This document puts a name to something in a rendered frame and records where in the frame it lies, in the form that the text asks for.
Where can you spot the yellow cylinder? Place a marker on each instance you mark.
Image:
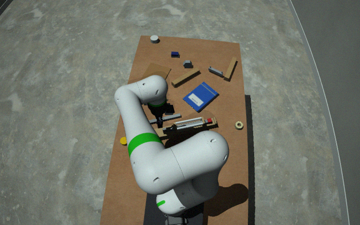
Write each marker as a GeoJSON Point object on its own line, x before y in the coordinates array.
{"type": "Point", "coordinates": [123, 141]}

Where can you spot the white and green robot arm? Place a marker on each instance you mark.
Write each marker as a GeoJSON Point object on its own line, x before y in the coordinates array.
{"type": "Point", "coordinates": [182, 176]}

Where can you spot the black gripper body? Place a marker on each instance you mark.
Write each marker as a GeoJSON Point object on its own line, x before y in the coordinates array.
{"type": "Point", "coordinates": [158, 114]}

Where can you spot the blue notebook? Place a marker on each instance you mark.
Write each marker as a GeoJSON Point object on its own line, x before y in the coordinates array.
{"type": "Point", "coordinates": [200, 97]}

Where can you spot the white short cylinder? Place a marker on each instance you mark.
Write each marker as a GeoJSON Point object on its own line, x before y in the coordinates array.
{"type": "Point", "coordinates": [154, 39]}

